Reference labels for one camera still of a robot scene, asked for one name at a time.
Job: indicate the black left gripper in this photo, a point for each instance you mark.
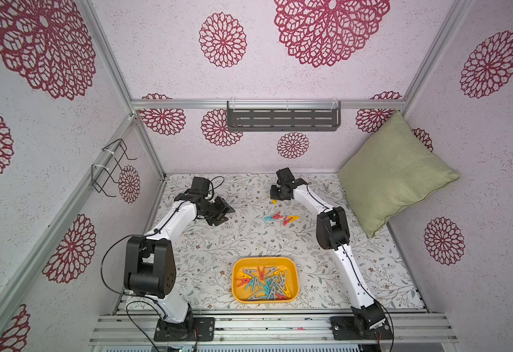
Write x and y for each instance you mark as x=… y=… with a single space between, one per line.
x=223 y=207

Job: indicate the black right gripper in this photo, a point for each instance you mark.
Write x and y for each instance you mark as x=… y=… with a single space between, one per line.
x=278 y=191

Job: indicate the red clothespin back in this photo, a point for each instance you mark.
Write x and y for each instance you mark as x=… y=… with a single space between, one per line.
x=262 y=273

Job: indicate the grey clothespin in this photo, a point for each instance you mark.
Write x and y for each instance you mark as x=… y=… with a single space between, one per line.
x=256 y=297
x=249 y=271

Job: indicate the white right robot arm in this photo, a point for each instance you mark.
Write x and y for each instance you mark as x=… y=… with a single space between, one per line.
x=333 y=235

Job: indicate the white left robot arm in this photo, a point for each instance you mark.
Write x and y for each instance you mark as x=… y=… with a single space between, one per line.
x=150 y=269

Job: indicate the yellow plastic storage tray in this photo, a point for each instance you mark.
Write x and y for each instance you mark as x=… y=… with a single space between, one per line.
x=241 y=294

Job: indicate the grey clothespin by pillow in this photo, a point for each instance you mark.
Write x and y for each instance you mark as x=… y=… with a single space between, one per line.
x=249 y=271

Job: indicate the red clothespin left pair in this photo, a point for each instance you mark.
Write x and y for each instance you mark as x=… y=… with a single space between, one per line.
x=243 y=282

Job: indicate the red clothespin near tray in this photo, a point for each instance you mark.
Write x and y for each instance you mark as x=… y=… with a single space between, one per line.
x=280 y=297

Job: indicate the green square pillow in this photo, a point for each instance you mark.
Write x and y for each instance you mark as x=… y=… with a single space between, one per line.
x=392 y=171

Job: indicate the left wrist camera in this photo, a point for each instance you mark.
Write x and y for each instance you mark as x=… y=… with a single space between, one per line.
x=200 y=185

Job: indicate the grey wall shelf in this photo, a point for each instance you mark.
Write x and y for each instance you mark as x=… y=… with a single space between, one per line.
x=283 y=116

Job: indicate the black wire wall rack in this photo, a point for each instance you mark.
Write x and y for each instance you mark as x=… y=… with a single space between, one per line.
x=103 y=173

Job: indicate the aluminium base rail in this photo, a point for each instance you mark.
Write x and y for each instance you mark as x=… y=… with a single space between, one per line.
x=267 y=328

